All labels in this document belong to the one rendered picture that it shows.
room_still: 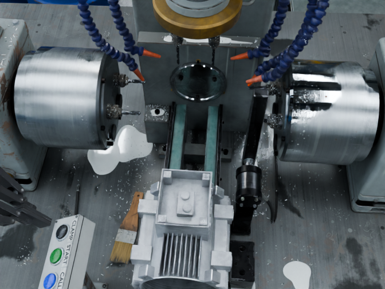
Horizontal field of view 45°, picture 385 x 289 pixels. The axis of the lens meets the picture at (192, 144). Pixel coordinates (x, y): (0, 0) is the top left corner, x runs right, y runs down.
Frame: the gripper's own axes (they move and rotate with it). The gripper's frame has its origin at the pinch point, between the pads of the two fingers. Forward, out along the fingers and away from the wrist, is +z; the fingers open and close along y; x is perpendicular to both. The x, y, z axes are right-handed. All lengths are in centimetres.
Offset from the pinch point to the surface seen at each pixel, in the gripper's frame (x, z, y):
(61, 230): -0.2, 7.2, 0.0
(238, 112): -21, 42, 46
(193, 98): -14, 30, 46
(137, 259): -13.7, 15.7, -4.9
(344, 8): -32, 155, 205
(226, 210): -27.7, 24.7, 6.6
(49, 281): -0.4, 7.2, -10.3
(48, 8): 43, 12, 98
